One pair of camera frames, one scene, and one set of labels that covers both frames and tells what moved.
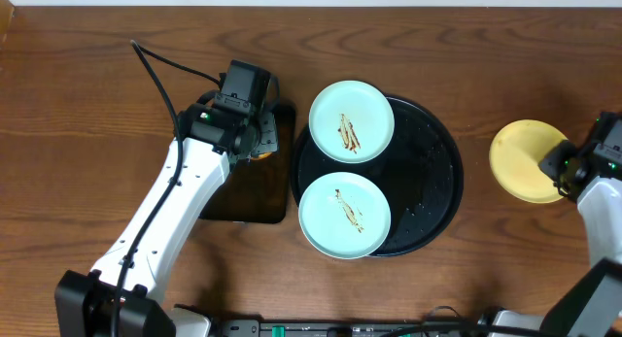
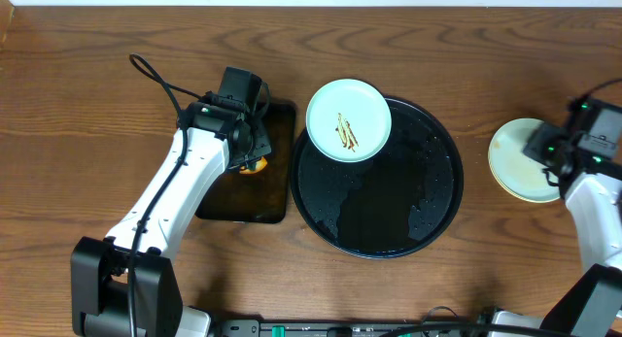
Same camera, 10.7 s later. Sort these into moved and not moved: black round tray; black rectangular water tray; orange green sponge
Moved: orange green sponge
Not moved: black rectangular water tray; black round tray
